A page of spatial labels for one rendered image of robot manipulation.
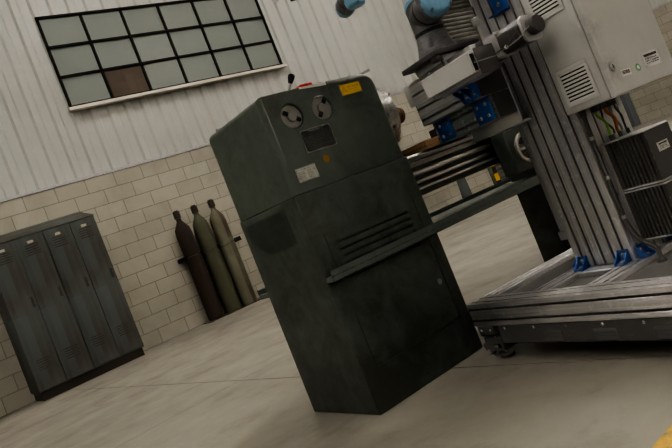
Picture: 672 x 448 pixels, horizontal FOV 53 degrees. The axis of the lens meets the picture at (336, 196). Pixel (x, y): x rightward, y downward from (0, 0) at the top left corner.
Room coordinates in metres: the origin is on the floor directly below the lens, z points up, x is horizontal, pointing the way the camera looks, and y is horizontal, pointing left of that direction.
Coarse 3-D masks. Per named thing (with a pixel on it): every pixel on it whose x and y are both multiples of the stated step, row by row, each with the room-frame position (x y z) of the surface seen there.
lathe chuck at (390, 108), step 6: (384, 96) 2.98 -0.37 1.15; (384, 102) 2.95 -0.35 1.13; (390, 102) 2.97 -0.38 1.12; (384, 108) 2.94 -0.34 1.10; (390, 108) 2.96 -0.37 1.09; (396, 108) 2.98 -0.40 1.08; (390, 114) 2.95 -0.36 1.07; (396, 114) 2.97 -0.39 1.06; (390, 120) 2.95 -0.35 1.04; (396, 120) 2.97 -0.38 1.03; (396, 132) 2.99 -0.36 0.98; (396, 138) 3.01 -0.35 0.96
